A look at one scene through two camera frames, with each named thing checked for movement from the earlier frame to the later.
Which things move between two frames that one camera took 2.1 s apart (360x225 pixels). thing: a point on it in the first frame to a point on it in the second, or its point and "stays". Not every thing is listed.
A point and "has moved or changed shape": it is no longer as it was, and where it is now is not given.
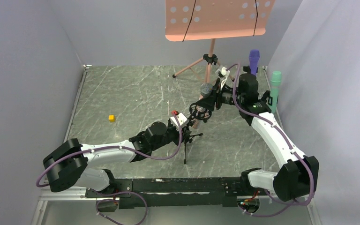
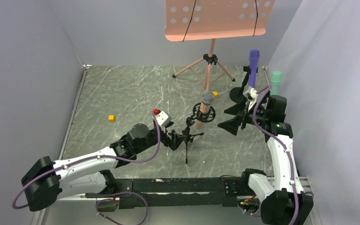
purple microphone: [254, 57] stays
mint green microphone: [275, 86] stays
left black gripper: [182, 132] to [172, 138]
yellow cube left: [111, 118] stays
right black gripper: [215, 99] to [245, 111]
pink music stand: [190, 20] stays
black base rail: [161, 192] stays
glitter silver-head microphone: [206, 89] has moved or changed shape
